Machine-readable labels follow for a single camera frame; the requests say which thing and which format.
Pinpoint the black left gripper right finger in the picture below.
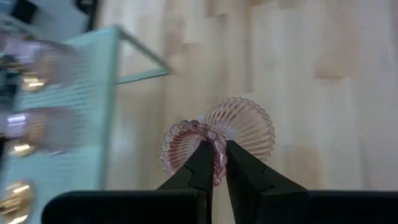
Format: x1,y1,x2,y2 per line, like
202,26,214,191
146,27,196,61
225,139,398,224

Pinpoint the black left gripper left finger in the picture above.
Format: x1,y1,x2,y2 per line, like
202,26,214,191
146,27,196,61
41,139,216,224

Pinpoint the pink ribbed glass candle holder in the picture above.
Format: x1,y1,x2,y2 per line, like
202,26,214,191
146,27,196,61
159,96,276,187
6,39,83,88

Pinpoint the short brass candlestick holder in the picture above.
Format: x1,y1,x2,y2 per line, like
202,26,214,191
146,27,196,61
0,179,34,224

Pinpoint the tall brass candlestick holder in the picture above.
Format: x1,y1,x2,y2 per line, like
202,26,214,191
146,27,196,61
20,72,50,93

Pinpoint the green perforated metal shelf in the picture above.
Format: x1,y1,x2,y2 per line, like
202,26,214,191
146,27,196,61
0,24,172,224

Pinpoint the black aluminium rig frame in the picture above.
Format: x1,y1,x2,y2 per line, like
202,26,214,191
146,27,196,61
73,0,100,32

